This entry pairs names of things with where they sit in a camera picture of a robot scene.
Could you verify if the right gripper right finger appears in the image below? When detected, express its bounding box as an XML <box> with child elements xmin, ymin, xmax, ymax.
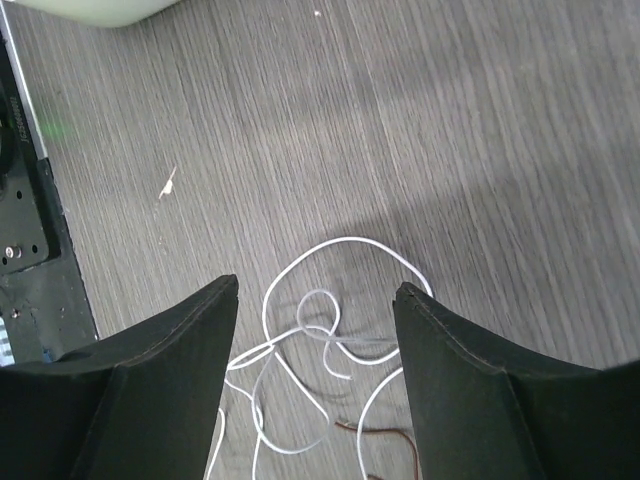
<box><xmin>393</xmin><ymin>283</ymin><xmax>639</xmax><ymax>479</ymax></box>

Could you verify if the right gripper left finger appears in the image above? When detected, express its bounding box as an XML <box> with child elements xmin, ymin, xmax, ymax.
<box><xmin>1</xmin><ymin>275</ymin><xmax>239</xmax><ymax>479</ymax></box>

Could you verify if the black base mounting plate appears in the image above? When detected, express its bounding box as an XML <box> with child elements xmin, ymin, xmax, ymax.
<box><xmin>1</xmin><ymin>160</ymin><xmax>98</xmax><ymax>366</ymax></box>

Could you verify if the white plastic fruit basket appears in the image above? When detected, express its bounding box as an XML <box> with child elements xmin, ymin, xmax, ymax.
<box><xmin>14</xmin><ymin>0</ymin><xmax>178</xmax><ymax>28</ymax></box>

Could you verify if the brown cable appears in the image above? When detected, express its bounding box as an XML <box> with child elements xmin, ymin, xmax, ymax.
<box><xmin>334</xmin><ymin>420</ymin><xmax>419</xmax><ymax>480</ymax></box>

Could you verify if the aluminium frame rail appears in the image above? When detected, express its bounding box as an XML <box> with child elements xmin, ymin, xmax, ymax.
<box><xmin>1</xmin><ymin>2</ymin><xmax>48</xmax><ymax>160</ymax></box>

